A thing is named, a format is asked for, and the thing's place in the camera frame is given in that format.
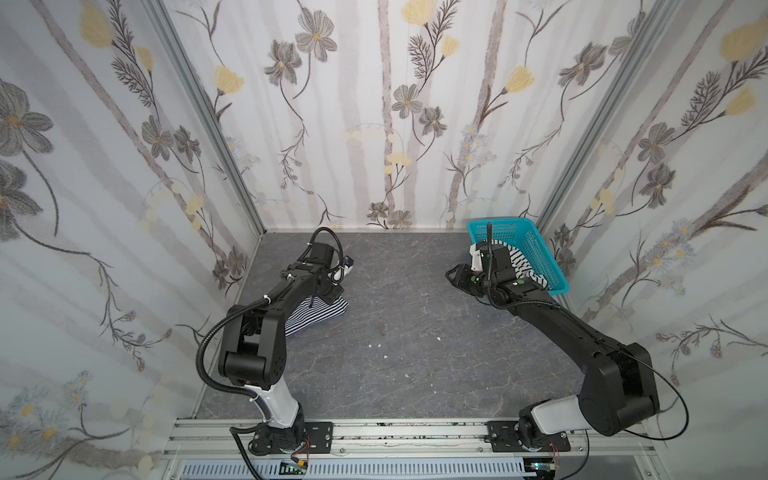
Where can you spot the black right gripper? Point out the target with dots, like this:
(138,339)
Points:
(459,278)

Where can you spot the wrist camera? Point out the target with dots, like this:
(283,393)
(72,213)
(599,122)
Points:
(476,259)
(343,269)

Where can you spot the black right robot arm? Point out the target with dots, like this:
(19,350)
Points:
(619,388)

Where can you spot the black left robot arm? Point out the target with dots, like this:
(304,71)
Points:
(245,353)

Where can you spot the green circuit board right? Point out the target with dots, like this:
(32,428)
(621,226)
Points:
(540,469)

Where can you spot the black white striped tank top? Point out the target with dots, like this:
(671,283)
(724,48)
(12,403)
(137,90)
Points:
(509,258)

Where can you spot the green circuit board left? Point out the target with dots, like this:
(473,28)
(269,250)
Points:
(293,467)

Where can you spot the teal plastic basket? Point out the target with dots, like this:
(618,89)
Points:
(522,234)

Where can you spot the aluminium corner post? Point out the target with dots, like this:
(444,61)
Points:
(173,46)
(649,33)

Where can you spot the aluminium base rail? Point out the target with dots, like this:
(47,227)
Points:
(397,438)

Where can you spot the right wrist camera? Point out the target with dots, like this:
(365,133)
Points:
(476,259)

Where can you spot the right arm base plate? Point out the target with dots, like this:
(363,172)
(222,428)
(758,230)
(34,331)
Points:
(508,436)

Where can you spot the aluminium corner post left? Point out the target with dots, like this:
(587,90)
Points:
(173,46)

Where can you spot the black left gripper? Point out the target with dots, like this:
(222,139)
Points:
(327,281)

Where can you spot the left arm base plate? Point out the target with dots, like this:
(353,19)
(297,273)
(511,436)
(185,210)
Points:
(311,437)

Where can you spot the green circuit board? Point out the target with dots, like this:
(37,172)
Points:
(293,467)
(540,469)

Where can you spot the white slotted cable duct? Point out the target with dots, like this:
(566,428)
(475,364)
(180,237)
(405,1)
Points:
(402,468)

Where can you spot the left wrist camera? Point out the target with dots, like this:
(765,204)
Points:
(343,269)

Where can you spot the blue white striped tank top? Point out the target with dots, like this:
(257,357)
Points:
(311,311)

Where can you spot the aluminium corner post right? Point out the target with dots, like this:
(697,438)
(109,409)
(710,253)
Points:
(649,33)

